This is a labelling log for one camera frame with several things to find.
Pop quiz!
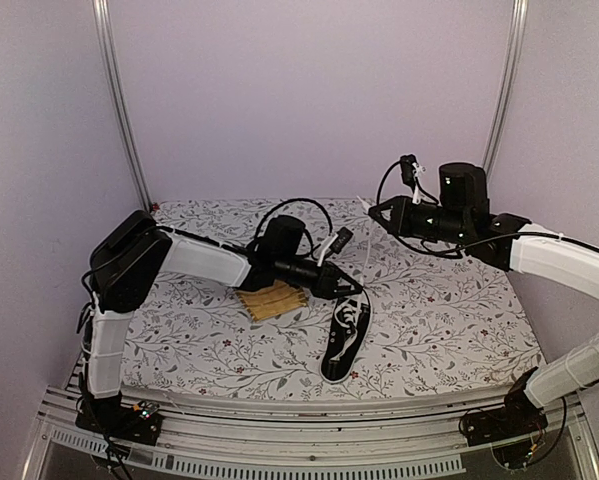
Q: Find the left black camera cable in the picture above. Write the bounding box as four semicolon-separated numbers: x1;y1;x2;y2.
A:
251;197;335;251

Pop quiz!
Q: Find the right aluminium frame post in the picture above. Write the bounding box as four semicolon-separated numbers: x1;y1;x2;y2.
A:
482;0;529;180

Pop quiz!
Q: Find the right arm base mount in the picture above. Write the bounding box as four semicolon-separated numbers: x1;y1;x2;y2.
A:
458;402;548;446

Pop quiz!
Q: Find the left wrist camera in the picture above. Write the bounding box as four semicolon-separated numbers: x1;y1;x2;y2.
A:
317;227;353;266

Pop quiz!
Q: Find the right black camera cable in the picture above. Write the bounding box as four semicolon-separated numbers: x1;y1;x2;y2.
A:
376;159;510;260

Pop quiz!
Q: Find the aluminium frame post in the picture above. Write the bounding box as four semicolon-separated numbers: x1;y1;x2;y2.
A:
92;0;153;212
482;0;529;180

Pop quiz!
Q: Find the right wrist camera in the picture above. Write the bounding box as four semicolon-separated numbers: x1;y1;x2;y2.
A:
399;154;423;205

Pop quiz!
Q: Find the woven bamboo tray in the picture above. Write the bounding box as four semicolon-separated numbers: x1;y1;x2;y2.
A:
236;280;308;322

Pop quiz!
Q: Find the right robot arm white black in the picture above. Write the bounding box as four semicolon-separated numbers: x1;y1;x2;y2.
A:
368;155;599;436

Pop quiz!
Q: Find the black white canvas sneaker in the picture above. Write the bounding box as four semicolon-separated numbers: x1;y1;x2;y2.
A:
320;195;385;384

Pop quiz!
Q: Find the left aluminium frame post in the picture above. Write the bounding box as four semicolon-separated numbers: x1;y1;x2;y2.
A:
92;0;153;212

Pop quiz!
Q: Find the floral patterned table mat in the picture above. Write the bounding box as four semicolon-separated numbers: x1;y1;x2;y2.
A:
121;199;544;401

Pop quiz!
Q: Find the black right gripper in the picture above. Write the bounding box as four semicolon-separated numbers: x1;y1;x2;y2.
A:
368;195;470;245

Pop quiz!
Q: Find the front aluminium rail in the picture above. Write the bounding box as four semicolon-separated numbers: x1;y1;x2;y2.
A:
21;387;599;480

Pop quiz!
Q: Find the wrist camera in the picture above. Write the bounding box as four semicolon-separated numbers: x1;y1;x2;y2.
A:
317;227;353;266
399;154;423;205

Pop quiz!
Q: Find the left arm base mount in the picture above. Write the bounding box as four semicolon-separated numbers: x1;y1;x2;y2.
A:
75;399;164;446

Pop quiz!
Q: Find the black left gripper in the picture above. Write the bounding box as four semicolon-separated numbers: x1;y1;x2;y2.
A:
276;254;364;300

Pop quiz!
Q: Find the black camera cable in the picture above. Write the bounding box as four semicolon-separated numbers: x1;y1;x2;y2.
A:
376;159;510;260
251;197;335;251

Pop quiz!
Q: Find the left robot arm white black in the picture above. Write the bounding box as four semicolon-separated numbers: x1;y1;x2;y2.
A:
79;210;363;434

